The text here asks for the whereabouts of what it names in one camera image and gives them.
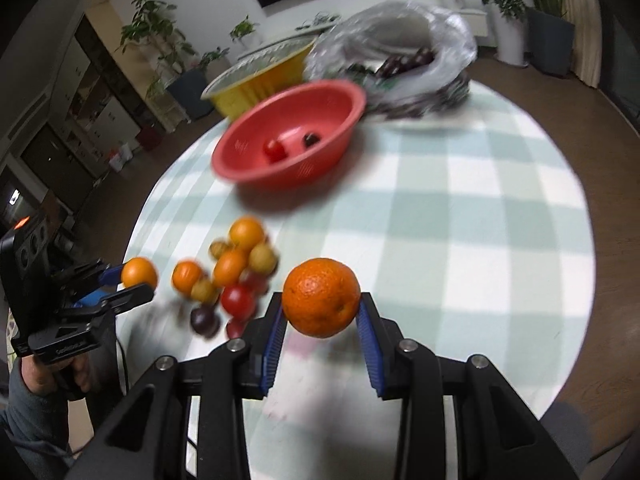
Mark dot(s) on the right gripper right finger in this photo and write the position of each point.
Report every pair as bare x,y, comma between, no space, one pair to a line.
401,369

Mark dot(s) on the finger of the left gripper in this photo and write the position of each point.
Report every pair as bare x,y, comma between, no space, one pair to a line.
117,303
85,283

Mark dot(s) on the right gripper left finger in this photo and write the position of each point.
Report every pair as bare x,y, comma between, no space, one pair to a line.
241,369

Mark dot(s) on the dark red oval tomato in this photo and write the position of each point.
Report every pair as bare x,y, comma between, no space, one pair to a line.
235,328

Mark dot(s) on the dark purple plum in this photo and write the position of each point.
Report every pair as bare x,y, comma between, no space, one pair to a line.
204,321

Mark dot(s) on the brown speckled fruit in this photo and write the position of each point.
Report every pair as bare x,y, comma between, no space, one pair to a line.
205,292

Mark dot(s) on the small reddish fruit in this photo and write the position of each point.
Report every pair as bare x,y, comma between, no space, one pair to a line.
257,283

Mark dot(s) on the oval orange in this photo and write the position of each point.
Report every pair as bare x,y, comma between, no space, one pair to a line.
229,267

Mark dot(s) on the large orange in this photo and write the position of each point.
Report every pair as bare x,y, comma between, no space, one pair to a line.
320,297

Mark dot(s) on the grey sleeved left forearm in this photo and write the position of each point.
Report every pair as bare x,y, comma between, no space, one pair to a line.
37,427

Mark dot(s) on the person's left hand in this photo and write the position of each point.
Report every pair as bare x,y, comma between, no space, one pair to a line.
39,377

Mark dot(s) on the brown round fruit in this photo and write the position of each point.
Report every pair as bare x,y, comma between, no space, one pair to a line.
262,259

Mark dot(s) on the brown longan fruit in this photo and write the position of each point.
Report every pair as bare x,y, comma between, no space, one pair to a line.
217,248

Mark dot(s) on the round orange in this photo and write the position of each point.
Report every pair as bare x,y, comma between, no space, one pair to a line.
246,232

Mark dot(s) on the green checked tablecloth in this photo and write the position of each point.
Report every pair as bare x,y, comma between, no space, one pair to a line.
469,229

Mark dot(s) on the large potted plant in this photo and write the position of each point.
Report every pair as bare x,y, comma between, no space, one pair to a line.
154,31

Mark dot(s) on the red plastic colander bowl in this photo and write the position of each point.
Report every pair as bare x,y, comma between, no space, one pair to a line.
331,108

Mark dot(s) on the yellow foil tray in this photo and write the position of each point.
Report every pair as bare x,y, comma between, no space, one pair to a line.
257,77

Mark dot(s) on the dark plums in bag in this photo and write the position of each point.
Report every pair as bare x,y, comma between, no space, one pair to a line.
400,64

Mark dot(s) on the clear plastic bag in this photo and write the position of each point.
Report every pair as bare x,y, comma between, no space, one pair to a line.
354,49

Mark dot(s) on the dark pot plant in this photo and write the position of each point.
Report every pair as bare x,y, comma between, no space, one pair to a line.
550,37

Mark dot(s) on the white potted plant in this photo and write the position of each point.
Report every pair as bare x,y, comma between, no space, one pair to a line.
508,20

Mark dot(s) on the black camera box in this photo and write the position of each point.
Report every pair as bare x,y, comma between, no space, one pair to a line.
24,256

